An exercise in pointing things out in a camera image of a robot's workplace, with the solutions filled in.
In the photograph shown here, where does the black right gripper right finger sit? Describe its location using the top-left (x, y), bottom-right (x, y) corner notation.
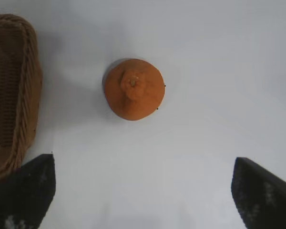
top-left (231, 156), bottom-right (286, 229)

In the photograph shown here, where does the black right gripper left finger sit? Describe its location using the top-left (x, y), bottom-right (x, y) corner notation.
top-left (0, 154), bottom-right (57, 229)

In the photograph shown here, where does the brown woven wicker basket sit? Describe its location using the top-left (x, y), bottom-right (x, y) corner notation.
top-left (0, 13), bottom-right (43, 182)

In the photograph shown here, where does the knobby orange fruit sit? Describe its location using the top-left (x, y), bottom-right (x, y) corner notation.
top-left (102, 58), bottom-right (167, 121)

